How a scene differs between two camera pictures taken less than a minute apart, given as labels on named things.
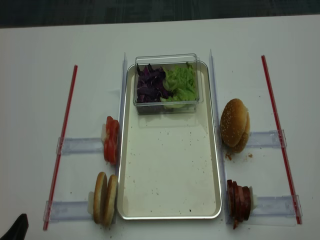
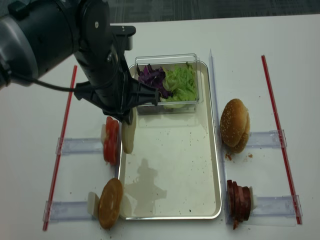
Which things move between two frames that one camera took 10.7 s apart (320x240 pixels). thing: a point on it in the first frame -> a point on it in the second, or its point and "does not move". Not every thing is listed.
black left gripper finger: x=18 y=230 -> x=115 y=91
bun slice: x=112 y=199 -> x=128 y=132
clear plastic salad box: x=167 y=84 does not move
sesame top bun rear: x=242 y=143 does not move
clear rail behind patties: x=278 y=205 does not move
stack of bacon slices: x=238 y=198 does not move
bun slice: x=100 y=198 -> x=110 y=202
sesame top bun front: x=233 y=122 does not move
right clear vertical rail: x=220 y=141 does not move
